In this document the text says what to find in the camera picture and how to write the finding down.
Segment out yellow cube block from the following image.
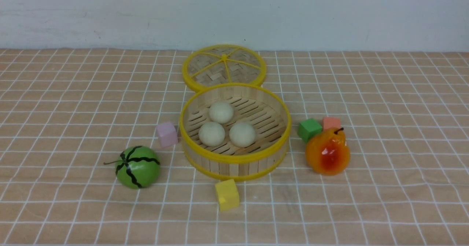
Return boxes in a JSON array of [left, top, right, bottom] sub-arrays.
[[215, 179, 240, 211]]

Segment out bamboo steamer lid yellow rim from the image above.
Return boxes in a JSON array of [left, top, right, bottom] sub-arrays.
[[181, 44, 267, 92]]

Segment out green cube block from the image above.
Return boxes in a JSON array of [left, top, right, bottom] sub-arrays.
[[297, 118, 323, 143]]

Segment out salmon orange cube block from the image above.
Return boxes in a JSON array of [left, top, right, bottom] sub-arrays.
[[322, 116, 341, 131]]

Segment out green toy watermelon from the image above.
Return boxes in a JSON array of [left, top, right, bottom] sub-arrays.
[[103, 146, 161, 189]]

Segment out orange checked tablecloth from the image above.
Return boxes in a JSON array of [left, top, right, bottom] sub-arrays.
[[0, 49, 469, 246]]

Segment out bamboo steamer tray yellow rims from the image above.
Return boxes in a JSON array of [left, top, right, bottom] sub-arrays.
[[179, 83, 292, 181]]

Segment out orange toy pear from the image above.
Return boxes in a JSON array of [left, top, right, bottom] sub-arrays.
[[305, 128, 351, 176]]

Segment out pink cube block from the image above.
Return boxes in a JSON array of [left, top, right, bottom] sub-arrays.
[[156, 122, 178, 148]]

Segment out white bun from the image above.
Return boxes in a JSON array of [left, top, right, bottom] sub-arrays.
[[229, 122, 256, 148], [198, 122, 225, 147], [209, 100, 234, 124]]

